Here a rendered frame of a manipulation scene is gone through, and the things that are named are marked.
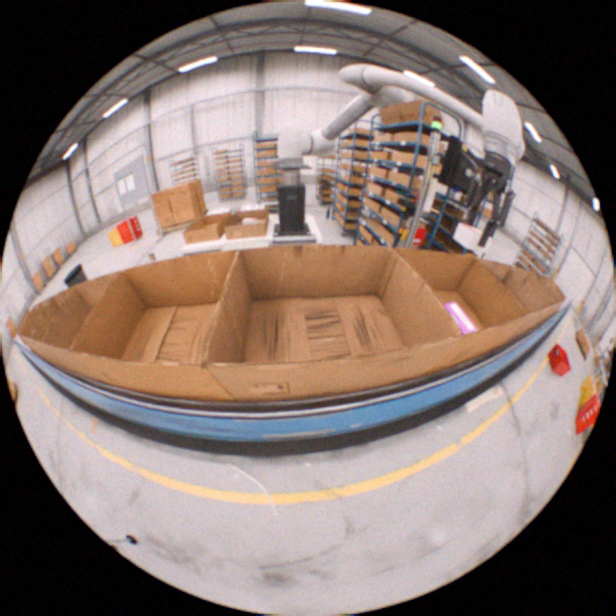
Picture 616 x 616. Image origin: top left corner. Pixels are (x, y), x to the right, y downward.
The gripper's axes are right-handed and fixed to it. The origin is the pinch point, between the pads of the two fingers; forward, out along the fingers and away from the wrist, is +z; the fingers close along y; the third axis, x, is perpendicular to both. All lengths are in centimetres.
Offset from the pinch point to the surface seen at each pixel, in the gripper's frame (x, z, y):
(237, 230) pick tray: -80, 35, -86
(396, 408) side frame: -29.3, 25.8, 26.3
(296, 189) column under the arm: -40, 11, -88
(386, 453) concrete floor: 5, 117, 44
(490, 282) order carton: 19.2, 14.9, 2.9
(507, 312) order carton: 19.2, 17.4, 14.7
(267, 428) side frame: -53, 26, 26
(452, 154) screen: 34, -26, -50
